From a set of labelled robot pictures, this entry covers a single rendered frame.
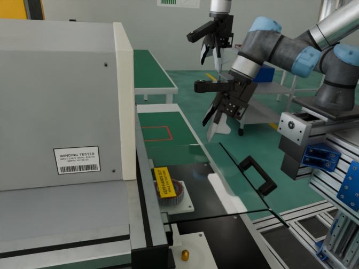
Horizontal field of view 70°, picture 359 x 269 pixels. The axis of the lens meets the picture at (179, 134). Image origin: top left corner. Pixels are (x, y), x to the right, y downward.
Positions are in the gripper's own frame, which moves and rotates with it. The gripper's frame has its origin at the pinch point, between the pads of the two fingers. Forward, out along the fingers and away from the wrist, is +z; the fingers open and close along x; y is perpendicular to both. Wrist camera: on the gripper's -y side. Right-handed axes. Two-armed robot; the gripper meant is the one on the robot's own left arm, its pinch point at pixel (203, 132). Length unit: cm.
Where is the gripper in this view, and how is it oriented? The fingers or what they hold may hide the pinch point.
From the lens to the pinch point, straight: 78.3
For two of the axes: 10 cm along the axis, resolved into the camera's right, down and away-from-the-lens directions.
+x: 0.0, -3.4, 9.4
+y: 9.1, 3.9, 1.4
